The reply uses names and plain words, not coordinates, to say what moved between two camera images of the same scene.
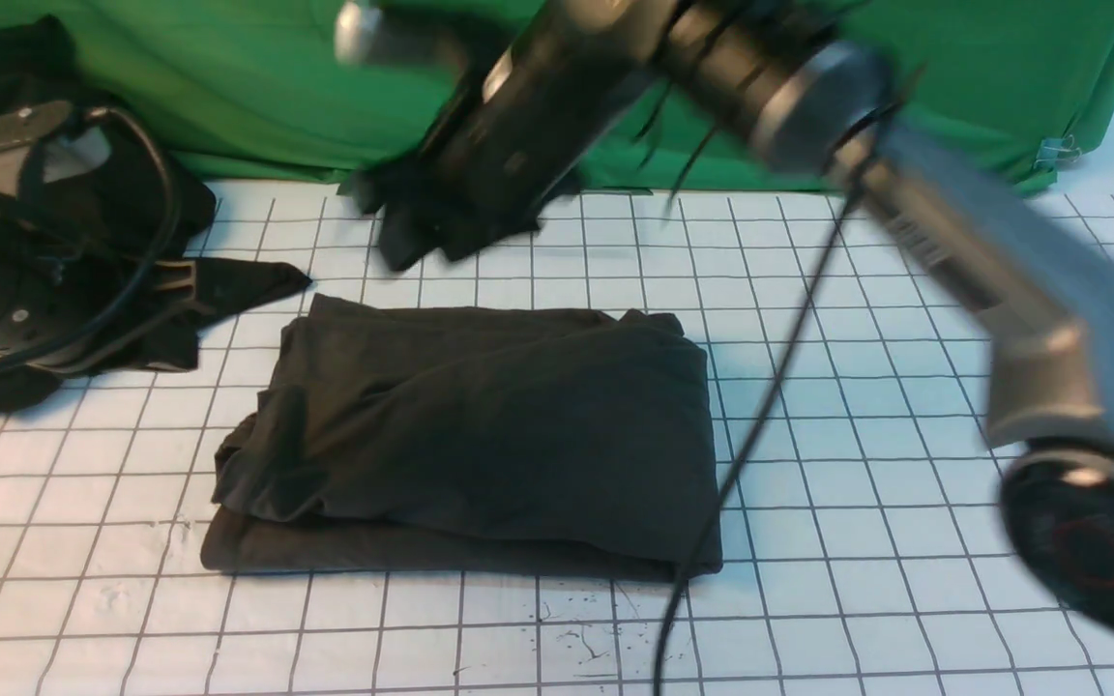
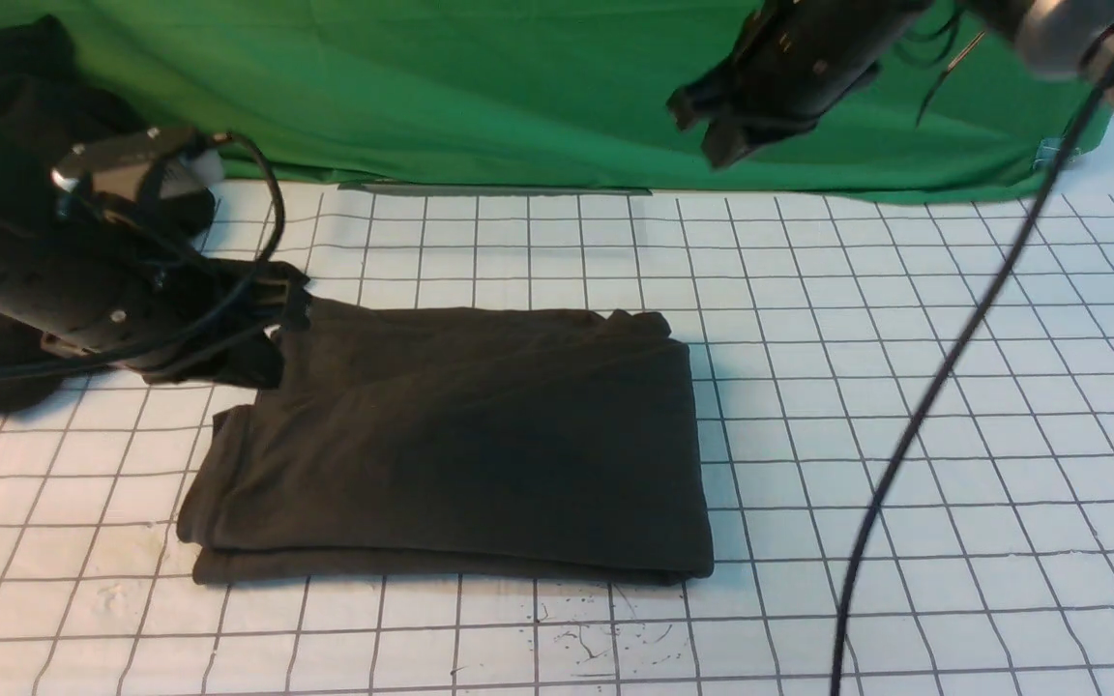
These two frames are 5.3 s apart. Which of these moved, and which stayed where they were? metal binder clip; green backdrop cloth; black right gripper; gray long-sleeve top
Moved: black right gripper
Stayed: green backdrop cloth; metal binder clip; gray long-sleeve top
